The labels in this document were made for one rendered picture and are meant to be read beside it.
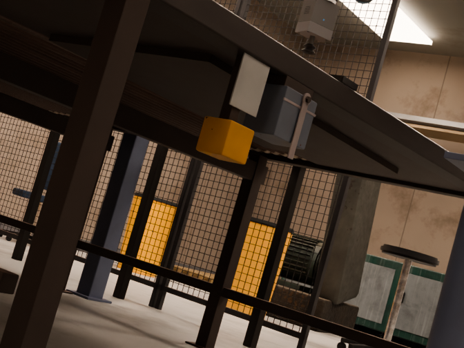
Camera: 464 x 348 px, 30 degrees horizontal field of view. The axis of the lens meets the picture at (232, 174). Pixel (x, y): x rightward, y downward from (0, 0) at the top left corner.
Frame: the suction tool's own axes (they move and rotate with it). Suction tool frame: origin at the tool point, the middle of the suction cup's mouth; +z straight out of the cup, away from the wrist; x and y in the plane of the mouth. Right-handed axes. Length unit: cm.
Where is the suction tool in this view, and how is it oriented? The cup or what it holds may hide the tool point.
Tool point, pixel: (308, 52)
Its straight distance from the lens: 248.7
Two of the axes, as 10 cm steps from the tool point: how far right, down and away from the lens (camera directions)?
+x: 5.1, 0.7, -8.6
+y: -8.2, -2.8, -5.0
